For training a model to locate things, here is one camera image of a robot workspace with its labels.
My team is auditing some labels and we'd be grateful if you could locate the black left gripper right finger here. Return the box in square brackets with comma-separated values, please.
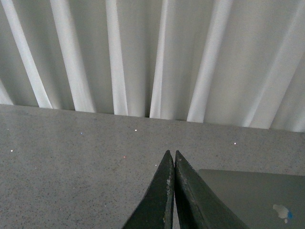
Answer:
[174, 151, 248, 229]

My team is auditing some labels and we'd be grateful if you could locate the silver laptop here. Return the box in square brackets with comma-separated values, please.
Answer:
[198, 169, 305, 229]

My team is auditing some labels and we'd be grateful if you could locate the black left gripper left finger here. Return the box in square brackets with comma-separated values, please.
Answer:
[123, 150, 174, 229]

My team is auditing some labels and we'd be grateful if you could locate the white pleated curtain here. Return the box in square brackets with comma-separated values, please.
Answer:
[0, 0, 305, 132]

